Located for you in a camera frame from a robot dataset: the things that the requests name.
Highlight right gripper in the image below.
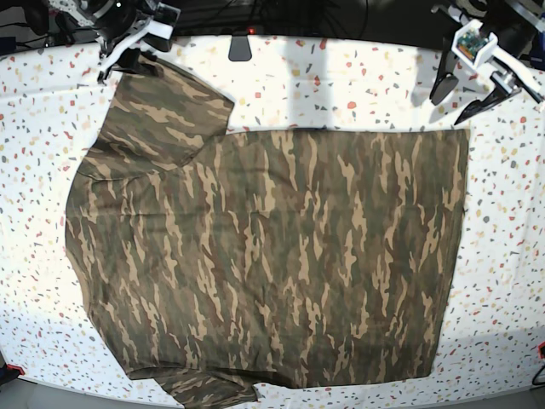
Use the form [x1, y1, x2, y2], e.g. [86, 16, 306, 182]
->
[91, 1, 181, 84]

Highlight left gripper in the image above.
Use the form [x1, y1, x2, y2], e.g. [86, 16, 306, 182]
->
[429, 1, 544, 125]

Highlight camouflage T-shirt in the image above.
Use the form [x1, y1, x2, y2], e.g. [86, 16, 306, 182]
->
[66, 61, 469, 408]

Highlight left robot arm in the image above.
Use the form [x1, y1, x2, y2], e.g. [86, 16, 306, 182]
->
[429, 1, 544, 124]

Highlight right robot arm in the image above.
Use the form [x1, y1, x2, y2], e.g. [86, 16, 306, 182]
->
[49, 0, 181, 84]

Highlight speckled white tablecloth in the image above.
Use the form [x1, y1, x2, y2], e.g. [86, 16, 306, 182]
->
[1, 37, 544, 408]

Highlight red clamp right corner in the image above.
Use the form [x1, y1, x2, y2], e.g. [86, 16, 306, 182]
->
[538, 342, 545, 360]

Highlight red clamp corner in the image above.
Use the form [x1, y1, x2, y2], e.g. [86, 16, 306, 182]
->
[6, 364, 25, 376]
[538, 342, 545, 360]

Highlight red clamp left corner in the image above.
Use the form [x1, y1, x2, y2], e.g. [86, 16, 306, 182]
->
[6, 364, 25, 376]

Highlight black cables behind table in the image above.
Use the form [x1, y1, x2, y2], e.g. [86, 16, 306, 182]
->
[178, 0, 371, 39]

